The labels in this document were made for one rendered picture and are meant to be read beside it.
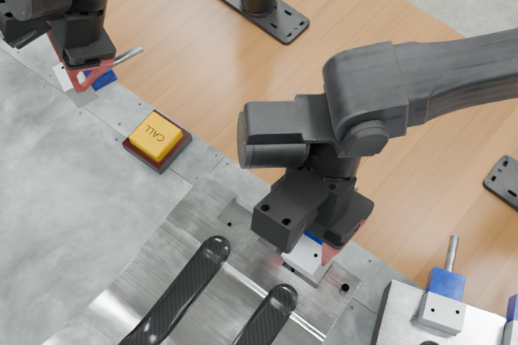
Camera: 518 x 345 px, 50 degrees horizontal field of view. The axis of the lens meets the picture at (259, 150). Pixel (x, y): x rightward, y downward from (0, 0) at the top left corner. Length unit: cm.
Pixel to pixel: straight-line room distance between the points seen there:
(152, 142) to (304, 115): 41
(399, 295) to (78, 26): 55
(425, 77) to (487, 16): 179
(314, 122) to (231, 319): 31
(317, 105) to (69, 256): 49
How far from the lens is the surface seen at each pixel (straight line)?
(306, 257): 68
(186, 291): 75
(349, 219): 61
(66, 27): 76
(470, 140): 98
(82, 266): 88
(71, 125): 98
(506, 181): 95
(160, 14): 108
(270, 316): 74
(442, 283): 79
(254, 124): 51
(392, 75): 49
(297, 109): 53
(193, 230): 76
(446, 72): 49
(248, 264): 74
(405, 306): 79
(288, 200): 54
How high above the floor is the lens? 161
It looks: 63 degrees down
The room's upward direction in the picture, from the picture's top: 1 degrees counter-clockwise
